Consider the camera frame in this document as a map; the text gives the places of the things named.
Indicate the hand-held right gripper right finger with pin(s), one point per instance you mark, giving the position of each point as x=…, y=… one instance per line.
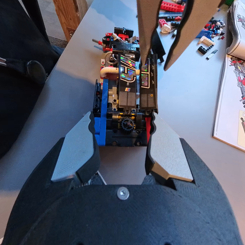
x=168, y=153

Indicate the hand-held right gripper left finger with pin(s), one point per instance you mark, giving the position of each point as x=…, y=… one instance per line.
x=76, y=149

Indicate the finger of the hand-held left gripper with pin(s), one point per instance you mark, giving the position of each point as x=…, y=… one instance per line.
x=199, y=17
x=147, y=23

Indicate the black curved brick panel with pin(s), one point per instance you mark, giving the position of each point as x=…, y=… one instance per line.
x=158, y=46

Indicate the toy brick car model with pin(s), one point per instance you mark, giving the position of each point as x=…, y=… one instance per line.
x=103, y=114

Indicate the black starred brick panel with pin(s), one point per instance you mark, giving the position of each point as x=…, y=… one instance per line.
x=148, y=99

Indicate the pile of loose toy bricks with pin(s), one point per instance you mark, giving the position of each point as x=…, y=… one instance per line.
x=172, y=7

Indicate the open instruction booklet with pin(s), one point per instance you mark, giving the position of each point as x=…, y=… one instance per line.
x=229, y=105

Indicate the wooden table leg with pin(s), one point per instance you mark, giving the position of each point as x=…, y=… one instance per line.
x=67, y=15

